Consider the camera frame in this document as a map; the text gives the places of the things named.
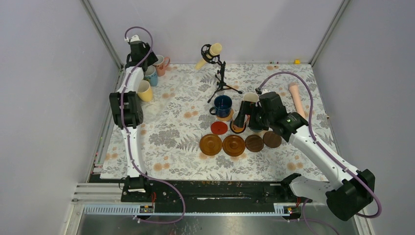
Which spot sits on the woven rattan coaster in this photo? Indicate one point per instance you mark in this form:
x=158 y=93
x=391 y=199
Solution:
x=227 y=118

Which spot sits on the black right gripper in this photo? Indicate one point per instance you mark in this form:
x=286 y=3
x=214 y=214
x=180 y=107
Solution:
x=245 y=109

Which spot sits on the brown wooden coaster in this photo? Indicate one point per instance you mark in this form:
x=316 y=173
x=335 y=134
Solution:
x=210 y=144

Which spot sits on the orange black face coaster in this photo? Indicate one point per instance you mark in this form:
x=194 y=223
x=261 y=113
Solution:
x=236 y=129

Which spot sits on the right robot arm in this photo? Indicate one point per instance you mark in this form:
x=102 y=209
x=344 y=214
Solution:
x=347 y=191

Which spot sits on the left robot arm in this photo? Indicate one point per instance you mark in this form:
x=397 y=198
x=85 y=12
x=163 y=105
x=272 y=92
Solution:
x=128 y=115

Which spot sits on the yellow mug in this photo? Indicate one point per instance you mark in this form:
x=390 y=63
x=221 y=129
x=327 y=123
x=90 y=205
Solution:
x=144 y=91

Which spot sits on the small pink mug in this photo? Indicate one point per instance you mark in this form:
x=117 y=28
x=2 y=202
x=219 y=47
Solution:
x=239 y=122

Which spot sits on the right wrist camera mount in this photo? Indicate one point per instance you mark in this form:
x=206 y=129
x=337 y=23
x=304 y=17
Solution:
x=262 y=91

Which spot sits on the black microphone tripod stand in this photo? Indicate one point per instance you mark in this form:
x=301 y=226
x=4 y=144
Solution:
x=221 y=84

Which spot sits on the dark blue mug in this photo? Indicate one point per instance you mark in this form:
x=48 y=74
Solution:
x=221 y=106

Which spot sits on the brown wooden knob lid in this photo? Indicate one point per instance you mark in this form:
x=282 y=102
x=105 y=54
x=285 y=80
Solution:
x=233 y=145

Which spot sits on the red round coaster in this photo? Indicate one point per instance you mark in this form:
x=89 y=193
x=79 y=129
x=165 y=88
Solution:
x=219 y=128

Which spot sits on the salmon mug with handle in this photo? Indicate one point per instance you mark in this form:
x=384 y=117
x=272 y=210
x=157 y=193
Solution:
x=161 y=64

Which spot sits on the pink cylindrical roller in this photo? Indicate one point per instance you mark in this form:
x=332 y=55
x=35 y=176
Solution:
x=294 y=91

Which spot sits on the blue patterned mug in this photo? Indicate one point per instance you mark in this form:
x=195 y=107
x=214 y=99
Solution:
x=151 y=76

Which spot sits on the light green mug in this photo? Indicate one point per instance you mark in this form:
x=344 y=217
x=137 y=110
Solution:
x=255 y=130

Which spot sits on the dark brown coaster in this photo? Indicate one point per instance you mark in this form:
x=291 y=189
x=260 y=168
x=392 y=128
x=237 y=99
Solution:
x=271 y=139
x=254 y=143

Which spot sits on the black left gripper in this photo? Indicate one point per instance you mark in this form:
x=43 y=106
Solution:
x=151 y=58

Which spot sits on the cream microphone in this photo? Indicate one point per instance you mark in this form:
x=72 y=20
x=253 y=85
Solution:
x=210 y=55

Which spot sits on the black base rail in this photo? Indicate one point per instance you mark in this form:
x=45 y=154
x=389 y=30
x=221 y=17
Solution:
x=208 y=196

